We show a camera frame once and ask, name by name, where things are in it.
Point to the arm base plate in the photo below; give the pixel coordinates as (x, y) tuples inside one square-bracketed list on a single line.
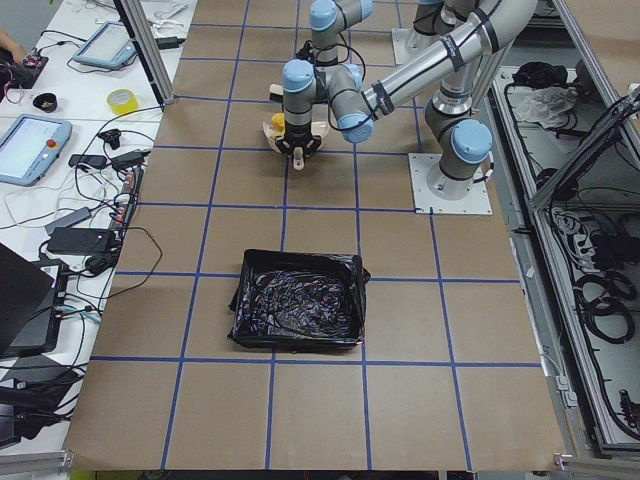
[(407, 43), (435, 193)]

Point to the black power adapter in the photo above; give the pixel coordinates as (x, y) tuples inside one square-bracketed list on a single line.
[(80, 241)]

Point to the black laptop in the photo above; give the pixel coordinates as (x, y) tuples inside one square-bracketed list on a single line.
[(32, 294)]

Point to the pink bin with black bag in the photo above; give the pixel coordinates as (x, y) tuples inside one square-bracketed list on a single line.
[(299, 301)]

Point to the aluminium frame post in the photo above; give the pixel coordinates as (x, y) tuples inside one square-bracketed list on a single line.
[(135, 22)]

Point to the yellow toy potato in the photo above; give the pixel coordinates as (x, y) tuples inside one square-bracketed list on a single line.
[(278, 123)]

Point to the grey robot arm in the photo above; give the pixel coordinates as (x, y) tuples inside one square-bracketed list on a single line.
[(328, 19), (461, 32)]

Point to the blue teach pendant near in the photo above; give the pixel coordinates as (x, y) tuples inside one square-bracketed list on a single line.
[(30, 146)]

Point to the yellow tape roll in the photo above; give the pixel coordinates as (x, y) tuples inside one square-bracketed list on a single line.
[(122, 101)]

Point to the beige plastic dustpan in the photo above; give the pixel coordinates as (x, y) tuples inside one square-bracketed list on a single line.
[(320, 128)]

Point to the white hand brush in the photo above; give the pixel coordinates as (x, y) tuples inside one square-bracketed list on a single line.
[(276, 93)]

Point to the blue teach pendant far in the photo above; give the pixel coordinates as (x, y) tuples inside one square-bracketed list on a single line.
[(109, 47)]

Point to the blue teach pendant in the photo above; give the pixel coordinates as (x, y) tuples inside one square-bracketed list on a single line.
[(109, 47), (30, 146)]

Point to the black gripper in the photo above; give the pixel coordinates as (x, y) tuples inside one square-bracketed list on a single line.
[(304, 50), (298, 140)]

